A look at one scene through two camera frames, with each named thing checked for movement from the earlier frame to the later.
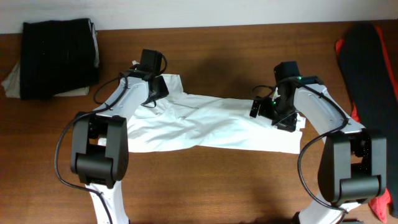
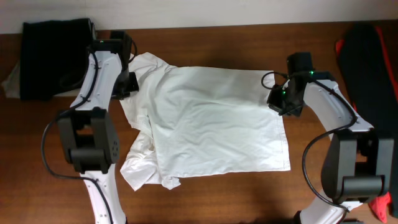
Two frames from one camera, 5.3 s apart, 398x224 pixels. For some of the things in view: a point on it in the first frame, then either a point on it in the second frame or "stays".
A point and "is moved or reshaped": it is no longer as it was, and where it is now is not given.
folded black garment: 57,56 stays
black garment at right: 371,92 stays
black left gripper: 161,86 to 132,83
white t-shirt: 181,121 is moved or reshaped
